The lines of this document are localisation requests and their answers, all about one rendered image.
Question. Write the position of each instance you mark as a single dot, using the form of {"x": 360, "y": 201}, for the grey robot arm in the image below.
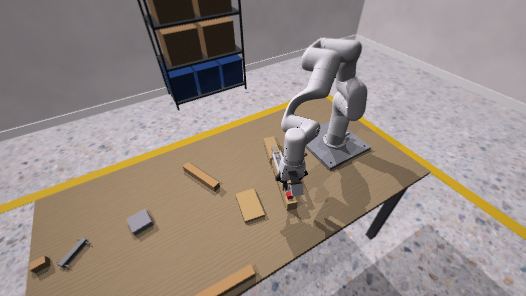
{"x": 326, "y": 58}

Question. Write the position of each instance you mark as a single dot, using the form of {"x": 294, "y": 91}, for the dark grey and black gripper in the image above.
{"x": 283, "y": 175}

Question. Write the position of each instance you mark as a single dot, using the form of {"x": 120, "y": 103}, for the small tan wooden block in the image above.
{"x": 39, "y": 264}

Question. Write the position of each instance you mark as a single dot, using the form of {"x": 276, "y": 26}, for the brown wooden bar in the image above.
{"x": 230, "y": 283}
{"x": 201, "y": 176}

